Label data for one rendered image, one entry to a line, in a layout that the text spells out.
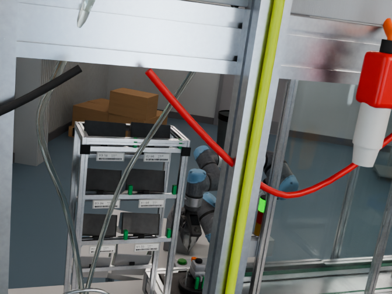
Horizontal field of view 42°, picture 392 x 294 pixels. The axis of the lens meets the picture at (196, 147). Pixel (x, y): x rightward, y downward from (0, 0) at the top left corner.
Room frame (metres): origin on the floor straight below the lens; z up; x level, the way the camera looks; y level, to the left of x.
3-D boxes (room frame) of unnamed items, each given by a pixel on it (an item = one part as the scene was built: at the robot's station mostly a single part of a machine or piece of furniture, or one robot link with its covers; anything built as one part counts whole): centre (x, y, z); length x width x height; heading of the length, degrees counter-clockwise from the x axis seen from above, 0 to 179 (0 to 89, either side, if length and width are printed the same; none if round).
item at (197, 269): (1.88, -0.08, 1.06); 0.08 x 0.04 x 0.07; 22
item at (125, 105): (7.28, 1.14, 0.39); 1.33 x 1.02 x 0.78; 82
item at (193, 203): (2.03, -0.02, 1.29); 0.08 x 0.08 x 0.05
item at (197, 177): (2.03, -0.02, 1.37); 0.09 x 0.08 x 0.11; 123
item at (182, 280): (1.89, -0.07, 0.98); 0.14 x 0.14 x 0.02
